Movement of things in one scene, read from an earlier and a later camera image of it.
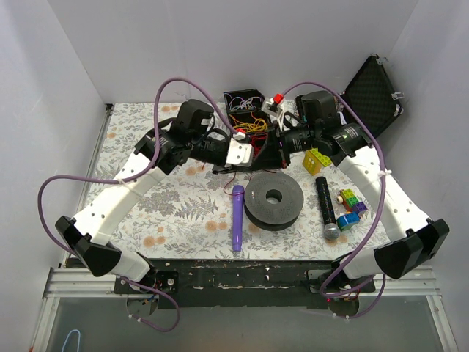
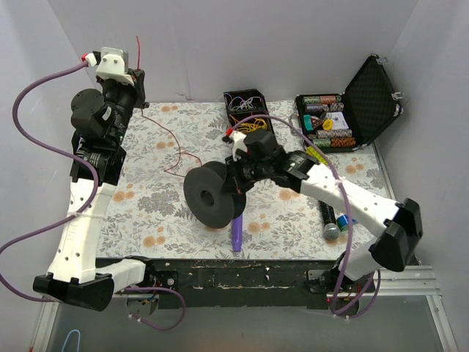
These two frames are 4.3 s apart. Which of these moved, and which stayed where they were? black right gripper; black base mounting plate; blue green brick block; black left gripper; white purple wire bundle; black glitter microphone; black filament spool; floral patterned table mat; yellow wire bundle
Moved: black right gripper; black left gripper; black filament spool
Stayed: floral patterned table mat; white purple wire bundle; yellow wire bundle; black glitter microphone; black base mounting plate; blue green brick block
